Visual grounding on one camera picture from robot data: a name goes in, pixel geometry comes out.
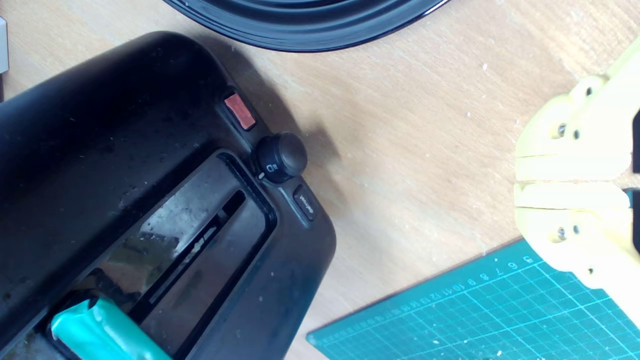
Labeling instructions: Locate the black two-slot toaster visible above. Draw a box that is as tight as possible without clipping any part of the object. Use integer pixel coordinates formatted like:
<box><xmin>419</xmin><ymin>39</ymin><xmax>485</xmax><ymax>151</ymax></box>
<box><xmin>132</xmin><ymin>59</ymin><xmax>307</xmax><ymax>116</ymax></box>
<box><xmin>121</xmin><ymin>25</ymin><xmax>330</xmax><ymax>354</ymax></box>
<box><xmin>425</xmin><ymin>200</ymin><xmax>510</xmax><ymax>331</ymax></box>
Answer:
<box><xmin>0</xmin><ymin>31</ymin><xmax>337</xmax><ymax>360</ymax></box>

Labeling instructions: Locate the green cutting mat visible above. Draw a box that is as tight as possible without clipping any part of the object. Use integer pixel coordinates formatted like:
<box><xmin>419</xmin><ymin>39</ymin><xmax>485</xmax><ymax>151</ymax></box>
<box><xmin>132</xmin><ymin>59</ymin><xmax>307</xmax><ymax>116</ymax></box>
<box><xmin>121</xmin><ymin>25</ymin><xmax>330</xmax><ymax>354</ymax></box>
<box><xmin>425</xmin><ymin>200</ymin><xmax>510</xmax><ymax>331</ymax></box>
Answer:
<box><xmin>306</xmin><ymin>239</ymin><xmax>640</xmax><ymax>360</ymax></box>

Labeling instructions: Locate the black round plate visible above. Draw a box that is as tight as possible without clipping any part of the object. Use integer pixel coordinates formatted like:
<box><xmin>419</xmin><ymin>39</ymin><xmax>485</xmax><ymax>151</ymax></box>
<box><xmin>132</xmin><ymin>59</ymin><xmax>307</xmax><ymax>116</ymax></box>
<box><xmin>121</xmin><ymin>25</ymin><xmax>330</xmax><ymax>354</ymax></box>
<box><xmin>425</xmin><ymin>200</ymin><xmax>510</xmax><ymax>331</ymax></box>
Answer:
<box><xmin>162</xmin><ymin>0</ymin><xmax>451</xmax><ymax>53</ymax></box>

